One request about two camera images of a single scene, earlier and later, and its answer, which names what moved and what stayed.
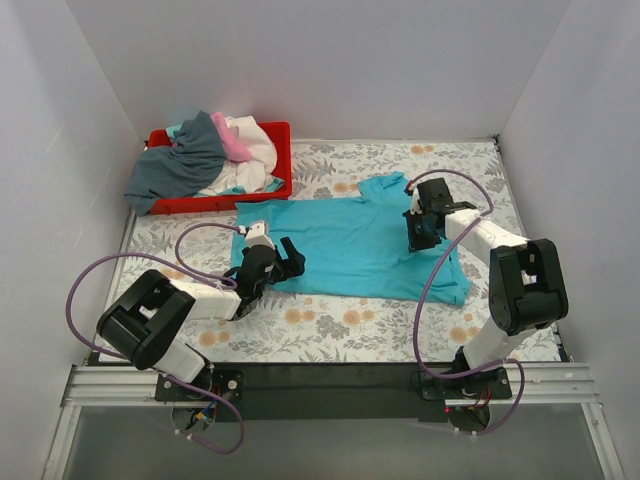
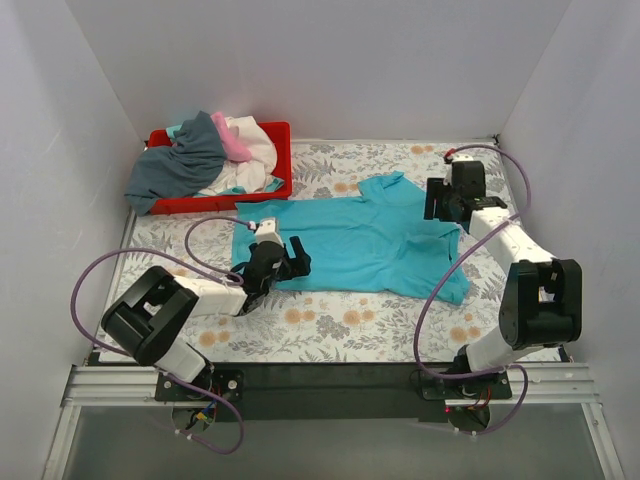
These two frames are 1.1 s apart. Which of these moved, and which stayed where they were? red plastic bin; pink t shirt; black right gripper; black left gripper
Moved: black right gripper
Stayed: pink t shirt; red plastic bin; black left gripper
